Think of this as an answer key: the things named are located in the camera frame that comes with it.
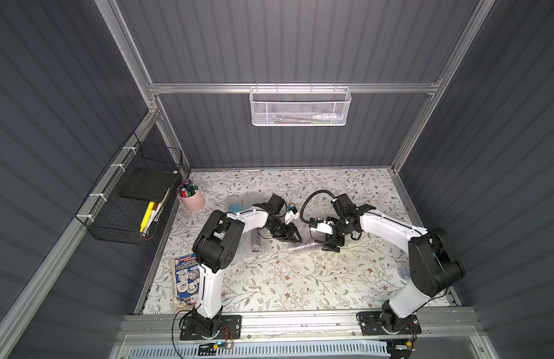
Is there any blue-lid pencil jar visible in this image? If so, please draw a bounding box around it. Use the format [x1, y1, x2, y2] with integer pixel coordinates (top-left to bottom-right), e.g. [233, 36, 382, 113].
[397, 265, 411, 283]

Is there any black wire wall basket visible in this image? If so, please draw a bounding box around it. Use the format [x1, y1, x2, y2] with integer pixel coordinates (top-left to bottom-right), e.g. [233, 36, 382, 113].
[76, 135, 183, 246]

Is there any dark purple labelled bottle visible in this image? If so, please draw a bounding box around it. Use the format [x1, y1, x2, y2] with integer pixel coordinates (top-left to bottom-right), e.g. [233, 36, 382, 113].
[251, 233, 263, 253]

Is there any white ventilated cable duct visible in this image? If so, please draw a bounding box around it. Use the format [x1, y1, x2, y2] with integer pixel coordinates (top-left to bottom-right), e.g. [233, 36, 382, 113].
[121, 340, 390, 358]

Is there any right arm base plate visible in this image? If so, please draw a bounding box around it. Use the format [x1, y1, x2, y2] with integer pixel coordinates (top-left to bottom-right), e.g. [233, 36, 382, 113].
[356, 310, 422, 336]

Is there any white wire wall basket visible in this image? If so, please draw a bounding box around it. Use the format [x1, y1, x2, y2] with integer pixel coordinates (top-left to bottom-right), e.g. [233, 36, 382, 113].
[249, 86, 352, 127]

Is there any aluminium front rail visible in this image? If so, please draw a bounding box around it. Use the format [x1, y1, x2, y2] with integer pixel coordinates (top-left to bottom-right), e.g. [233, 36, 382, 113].
[116, 307, 484, 343]

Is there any blue sticker sheet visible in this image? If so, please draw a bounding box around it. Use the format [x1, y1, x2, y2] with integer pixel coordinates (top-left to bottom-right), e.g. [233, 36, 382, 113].
[171, 254, 201, 311]

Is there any blue liquid glass bottle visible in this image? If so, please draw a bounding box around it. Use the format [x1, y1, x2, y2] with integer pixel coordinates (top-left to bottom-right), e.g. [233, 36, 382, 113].
[226, 202, 242, 213]

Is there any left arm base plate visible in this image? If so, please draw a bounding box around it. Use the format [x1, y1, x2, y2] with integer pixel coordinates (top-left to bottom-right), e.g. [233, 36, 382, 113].
[179, 314, 242, 340]

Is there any pink marker cup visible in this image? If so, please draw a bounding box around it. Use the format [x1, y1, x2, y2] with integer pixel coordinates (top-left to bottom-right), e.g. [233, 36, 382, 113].
[177, 179, 205, 212]

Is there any purple liquid glass bottle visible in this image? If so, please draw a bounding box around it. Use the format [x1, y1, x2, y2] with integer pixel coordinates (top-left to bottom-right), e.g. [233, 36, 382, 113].
[288, 242, 324, 255]

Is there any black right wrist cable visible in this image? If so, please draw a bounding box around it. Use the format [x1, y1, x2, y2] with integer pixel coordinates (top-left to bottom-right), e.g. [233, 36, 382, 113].
[298, 189, 338, 225]

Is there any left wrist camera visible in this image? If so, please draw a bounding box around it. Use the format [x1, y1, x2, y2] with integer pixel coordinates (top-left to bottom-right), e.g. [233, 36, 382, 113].
[284, 203, 299, 224]

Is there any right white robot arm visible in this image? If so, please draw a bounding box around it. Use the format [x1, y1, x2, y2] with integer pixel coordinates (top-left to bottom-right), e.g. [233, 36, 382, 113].
[310, 194, 465, 334]

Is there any black notebook in basket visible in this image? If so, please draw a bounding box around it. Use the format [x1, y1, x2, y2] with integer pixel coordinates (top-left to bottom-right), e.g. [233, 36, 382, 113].
[119, 168, 177, 203]

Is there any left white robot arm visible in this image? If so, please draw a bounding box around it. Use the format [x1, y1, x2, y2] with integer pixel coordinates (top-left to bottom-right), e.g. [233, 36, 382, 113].
[191, 194, 302, 337]

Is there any yellow highlighter in basket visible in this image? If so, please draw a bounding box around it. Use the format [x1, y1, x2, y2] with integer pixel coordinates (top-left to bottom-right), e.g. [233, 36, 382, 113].
[139, 202, 156, 233]

